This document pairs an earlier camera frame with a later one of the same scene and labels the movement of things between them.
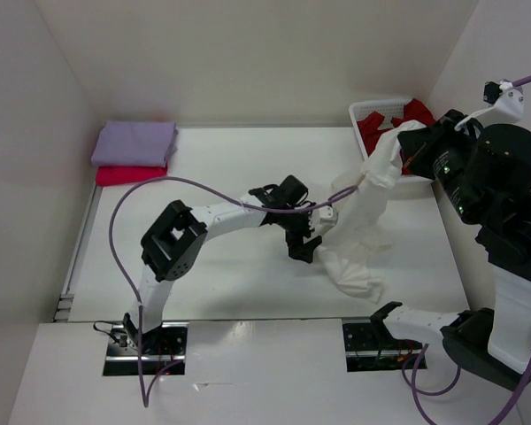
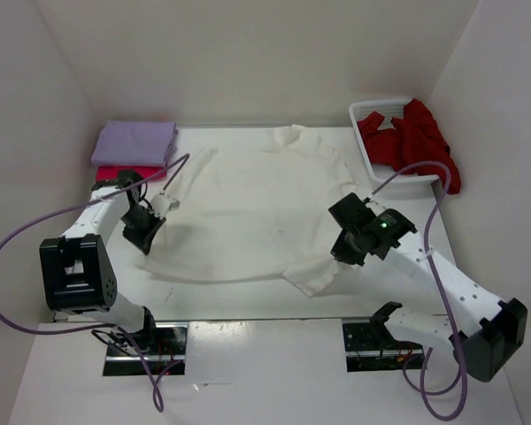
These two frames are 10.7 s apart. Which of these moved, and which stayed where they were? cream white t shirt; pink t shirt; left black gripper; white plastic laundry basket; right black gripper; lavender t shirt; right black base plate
Moved: right black gripper; left black gripper; cream white t shirt
Stayed: white plastic laundry basket; lavender t shirt; pink t shirt; right black base plate
